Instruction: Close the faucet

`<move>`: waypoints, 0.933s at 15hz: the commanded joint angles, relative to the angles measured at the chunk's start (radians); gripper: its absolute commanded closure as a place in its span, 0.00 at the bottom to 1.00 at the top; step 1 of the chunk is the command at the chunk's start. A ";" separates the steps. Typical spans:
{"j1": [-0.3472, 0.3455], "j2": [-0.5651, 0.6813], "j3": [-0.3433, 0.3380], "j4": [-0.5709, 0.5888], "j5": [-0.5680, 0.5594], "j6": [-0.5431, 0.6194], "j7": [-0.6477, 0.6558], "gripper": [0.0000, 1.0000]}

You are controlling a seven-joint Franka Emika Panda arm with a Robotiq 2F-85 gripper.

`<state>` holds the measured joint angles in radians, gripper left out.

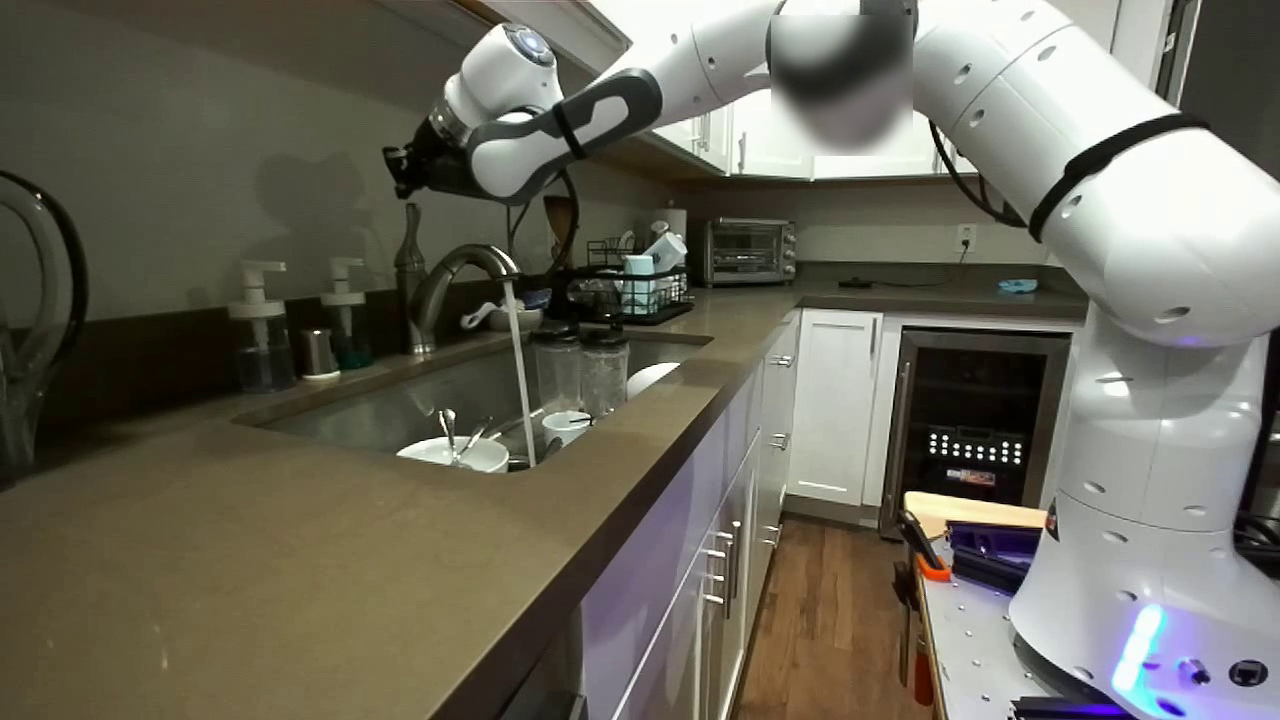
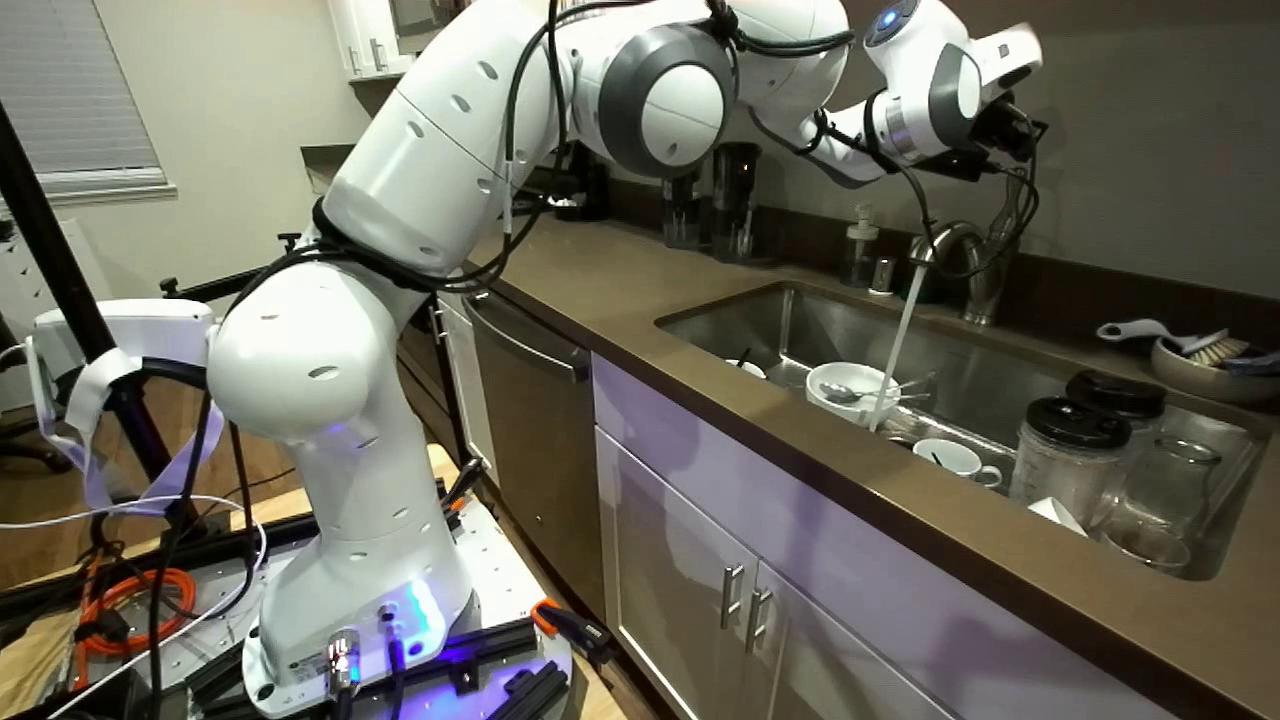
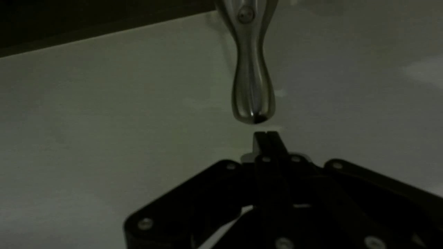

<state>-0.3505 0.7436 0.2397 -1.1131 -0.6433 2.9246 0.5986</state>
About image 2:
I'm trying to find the chrome gooseneck faucet spout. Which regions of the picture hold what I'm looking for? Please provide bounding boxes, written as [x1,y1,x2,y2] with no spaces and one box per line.
[908,218,1009,334]

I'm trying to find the window blind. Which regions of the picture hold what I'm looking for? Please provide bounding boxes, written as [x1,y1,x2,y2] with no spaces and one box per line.
[0,0,176,200]

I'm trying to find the white mug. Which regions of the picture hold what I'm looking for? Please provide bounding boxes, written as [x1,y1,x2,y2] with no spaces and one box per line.
[908,432,1009,498]

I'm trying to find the white and blue dish brush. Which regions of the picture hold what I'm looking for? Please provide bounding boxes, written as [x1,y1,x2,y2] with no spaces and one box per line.
[1091,313,1251,377]

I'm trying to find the black clamp with orange grip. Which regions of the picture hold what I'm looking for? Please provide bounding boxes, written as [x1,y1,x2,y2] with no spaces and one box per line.
[527,598,618,667]

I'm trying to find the purple sink cabinet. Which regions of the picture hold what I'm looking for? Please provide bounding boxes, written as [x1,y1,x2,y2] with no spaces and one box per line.
[589,349,1182,720]

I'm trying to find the white pump soap dispenser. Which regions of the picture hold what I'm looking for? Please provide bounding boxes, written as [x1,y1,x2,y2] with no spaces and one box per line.
[838,209,883,291]

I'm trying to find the white perforated mounting plate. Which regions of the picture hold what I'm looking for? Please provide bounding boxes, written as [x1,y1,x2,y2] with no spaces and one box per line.
[236,492,581,720]

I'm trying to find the white plastic chair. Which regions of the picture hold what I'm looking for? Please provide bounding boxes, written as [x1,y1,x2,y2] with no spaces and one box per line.
[21,296,232,522]

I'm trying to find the orange cable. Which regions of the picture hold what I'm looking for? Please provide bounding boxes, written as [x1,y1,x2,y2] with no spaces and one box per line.
[69,556,209,692]

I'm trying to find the stainless steel sink basin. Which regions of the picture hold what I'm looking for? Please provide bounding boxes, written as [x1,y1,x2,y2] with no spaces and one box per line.
[653,277,1268,585]

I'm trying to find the clear lidless glass jar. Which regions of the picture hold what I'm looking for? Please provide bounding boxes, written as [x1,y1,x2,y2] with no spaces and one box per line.
[1091,429,1228,582]

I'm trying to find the glass jar with black lid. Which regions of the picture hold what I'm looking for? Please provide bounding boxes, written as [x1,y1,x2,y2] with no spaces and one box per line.
[1009,391,1141,535]
[1061,363,1180,451]

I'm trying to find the black slanted pole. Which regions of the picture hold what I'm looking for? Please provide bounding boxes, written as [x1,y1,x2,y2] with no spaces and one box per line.
[0,103,180,488]

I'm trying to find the white bowl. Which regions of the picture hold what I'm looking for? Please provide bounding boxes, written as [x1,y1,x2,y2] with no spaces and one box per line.
[801,357,908,435]

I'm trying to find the white wall shelf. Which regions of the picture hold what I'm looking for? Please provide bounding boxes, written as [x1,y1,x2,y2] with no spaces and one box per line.
[323,0,453,89]

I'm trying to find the beige brush holder bowl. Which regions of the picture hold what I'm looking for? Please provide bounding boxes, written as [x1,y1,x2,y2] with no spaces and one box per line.
[1149,334,1280,413]

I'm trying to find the chrome cabinet door handle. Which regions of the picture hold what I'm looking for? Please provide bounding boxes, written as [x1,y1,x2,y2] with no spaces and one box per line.
[716,556,752,638]
[745,585,784,659]

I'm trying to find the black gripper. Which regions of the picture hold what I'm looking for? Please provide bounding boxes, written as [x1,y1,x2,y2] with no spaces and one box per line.
[950,95,1056,185]

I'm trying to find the large white dish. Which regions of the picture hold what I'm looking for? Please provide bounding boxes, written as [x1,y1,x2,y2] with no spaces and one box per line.
[1023,492,1091,540]

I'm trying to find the dark panel dishwasher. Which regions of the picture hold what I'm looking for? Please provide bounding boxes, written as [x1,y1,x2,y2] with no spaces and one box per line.
[456,285,600,625]

